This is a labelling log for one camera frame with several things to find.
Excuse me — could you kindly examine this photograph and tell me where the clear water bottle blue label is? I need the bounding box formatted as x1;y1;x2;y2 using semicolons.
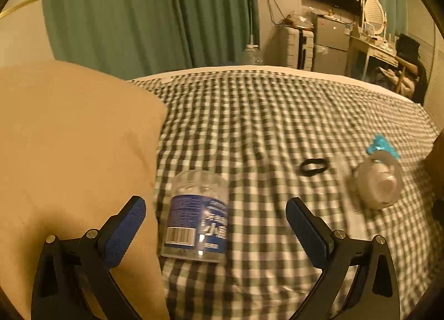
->
161;170;229;263

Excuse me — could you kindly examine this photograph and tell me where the cyan foil packet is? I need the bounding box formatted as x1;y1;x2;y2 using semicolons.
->
366;133;400;160

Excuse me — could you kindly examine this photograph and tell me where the yellow pillow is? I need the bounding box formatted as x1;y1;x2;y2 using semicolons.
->
1;61;168;319

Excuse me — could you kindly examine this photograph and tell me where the checkered bed sheet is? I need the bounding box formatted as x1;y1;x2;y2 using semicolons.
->
135;67;443;319

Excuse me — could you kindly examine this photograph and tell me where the brown cardboard box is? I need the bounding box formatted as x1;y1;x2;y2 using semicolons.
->
424;131;444;225

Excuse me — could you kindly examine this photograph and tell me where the white vanity desk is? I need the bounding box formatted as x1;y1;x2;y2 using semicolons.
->
345;36;399;81

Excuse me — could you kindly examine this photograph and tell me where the black chair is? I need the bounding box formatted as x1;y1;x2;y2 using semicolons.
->
396;34;428;105

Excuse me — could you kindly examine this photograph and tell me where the grey mini fridge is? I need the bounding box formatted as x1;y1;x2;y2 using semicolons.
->
312;13;350;75

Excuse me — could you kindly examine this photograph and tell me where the large clear water jug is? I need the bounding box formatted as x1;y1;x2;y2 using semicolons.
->
239;44;263;65

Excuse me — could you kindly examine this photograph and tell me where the oval vanity mirror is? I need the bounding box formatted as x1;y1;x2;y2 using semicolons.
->
363;0;387;37

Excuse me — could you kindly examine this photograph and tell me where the black hair tie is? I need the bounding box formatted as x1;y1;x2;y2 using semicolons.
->
299;158;329;178

